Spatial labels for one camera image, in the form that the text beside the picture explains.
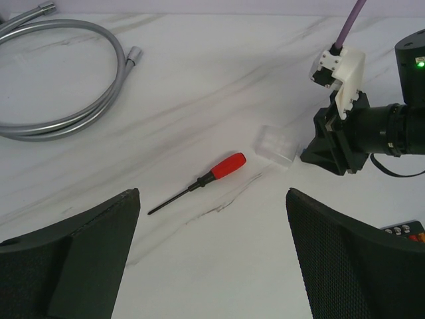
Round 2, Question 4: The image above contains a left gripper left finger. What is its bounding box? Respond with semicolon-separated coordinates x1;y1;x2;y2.
1;189;140;318

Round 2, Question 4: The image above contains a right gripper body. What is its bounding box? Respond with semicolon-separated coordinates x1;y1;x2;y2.
313;91;368;175

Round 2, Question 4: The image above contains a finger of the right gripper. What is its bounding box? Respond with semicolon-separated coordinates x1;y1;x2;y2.
300;128;342;175

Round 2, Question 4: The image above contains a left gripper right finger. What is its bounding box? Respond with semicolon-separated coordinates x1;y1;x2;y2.
286;188;424;318

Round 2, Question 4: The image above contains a black fuse box base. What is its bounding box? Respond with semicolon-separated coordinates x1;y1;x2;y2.
381;220;425;243

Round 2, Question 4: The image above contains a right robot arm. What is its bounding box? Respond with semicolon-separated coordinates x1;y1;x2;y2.
300;31;424;177

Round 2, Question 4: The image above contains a clear plastic fuse box cover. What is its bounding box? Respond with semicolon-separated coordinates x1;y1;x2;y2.
254;125;299;169

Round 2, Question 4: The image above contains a red handled screwdriver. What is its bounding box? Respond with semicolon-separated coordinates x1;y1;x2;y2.
147;152;247;215

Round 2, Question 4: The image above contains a grey coiled cable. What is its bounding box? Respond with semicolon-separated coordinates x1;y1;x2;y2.
0;1;143;142

